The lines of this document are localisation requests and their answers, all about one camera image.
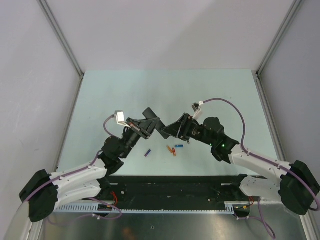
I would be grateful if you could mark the right aluminium frame post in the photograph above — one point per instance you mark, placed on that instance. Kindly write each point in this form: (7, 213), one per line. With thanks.
(280, 34)

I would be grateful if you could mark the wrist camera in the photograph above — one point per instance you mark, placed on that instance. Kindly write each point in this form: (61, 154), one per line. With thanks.
(119, 116)
(197, 109)

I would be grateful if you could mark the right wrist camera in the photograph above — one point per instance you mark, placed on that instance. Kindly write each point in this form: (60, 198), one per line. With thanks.
(197, 109)

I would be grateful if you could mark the red orange battery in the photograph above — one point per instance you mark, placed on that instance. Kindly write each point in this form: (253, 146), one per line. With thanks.
(174, 152)

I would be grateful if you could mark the aluminium frame post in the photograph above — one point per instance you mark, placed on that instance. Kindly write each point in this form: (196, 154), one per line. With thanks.
(48, 13)
(280, 34)

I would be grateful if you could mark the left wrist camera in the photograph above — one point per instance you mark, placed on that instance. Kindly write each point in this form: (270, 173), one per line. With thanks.
(119, 116)

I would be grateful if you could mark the left aluminium frame post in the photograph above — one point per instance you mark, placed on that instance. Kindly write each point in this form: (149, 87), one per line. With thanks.
(48, 13)

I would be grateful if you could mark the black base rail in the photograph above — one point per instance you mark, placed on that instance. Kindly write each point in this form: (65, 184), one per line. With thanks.
(173, 193)

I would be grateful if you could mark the black remote control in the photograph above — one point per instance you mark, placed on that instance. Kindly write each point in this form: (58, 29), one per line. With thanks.
(149, 113)

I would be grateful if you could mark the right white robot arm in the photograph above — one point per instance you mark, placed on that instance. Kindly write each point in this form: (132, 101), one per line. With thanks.
(293, 184)

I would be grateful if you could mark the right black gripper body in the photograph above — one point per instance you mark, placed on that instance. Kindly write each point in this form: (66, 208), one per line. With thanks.
(191, 129)

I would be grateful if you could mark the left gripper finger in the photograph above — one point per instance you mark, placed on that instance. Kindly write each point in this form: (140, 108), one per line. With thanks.
(144, 123)
(154, 128)

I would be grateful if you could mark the purple battery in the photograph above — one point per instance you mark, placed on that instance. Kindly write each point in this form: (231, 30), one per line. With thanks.
(147, 153)

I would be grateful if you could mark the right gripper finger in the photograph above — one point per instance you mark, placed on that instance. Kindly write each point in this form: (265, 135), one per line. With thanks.
(177, 125)
(173, 133)

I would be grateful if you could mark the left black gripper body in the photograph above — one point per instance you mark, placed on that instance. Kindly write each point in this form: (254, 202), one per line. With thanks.
(137, 128)

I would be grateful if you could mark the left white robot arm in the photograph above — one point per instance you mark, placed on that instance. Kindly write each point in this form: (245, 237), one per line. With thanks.
(45, 192)

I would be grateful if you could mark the blue battery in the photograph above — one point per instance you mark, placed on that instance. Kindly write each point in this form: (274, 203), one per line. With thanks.
(178, 145)

